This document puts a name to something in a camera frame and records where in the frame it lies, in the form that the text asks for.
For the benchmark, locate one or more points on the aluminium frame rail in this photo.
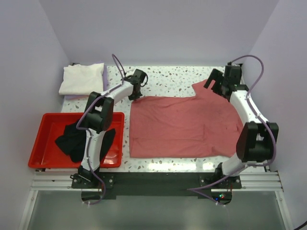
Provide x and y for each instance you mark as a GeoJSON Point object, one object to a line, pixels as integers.
{"type": "Point", "coordinates": [53, 205]}

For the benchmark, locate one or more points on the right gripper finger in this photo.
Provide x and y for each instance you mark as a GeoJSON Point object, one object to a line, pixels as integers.
{"type": "Point", "coordinates": [216, 76]}
{"type": "Point", "coordinates": [218, 88]}

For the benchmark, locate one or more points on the folded white t shirt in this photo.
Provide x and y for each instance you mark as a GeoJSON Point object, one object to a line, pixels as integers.
{"type": "Point", "coordinates": [82, 77]}

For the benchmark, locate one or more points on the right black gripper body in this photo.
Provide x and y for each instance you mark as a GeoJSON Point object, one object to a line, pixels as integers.
{"type": "Point", "coordinates": [225, 83]}

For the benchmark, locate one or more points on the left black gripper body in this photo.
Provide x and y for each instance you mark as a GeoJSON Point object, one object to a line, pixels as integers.
{"type": "Point", "coordinates": [135, 96]}

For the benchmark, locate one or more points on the folded lavender t shirt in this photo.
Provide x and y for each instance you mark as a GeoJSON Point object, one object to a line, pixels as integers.
{"type": "Point", "coordinates": [105, 79]}

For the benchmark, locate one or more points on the red plastic bin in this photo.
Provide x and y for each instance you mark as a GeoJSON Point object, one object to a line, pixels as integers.
{"type": "Point", "coordinates": [46, 154]}

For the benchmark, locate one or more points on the pink t shirt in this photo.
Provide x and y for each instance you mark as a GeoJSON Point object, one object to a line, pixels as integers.
{"type": "Point", "coordinates": [203, 125]}

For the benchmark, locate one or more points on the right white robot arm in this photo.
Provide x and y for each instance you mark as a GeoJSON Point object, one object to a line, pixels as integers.
{"type": "Point", "coordinates": [256, 145]}

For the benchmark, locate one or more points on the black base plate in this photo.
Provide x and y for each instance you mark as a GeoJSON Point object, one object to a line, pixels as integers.
{"type": "Point", "coordinates": [141, 184]}

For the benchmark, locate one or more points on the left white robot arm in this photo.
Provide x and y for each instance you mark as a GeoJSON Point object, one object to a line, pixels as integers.
{"type": "Point", "coordinates": [98, 117]}

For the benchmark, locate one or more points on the black t shirt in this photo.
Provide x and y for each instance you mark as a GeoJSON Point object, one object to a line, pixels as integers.
{"type": "Point", "coordinates": [72, 142]}

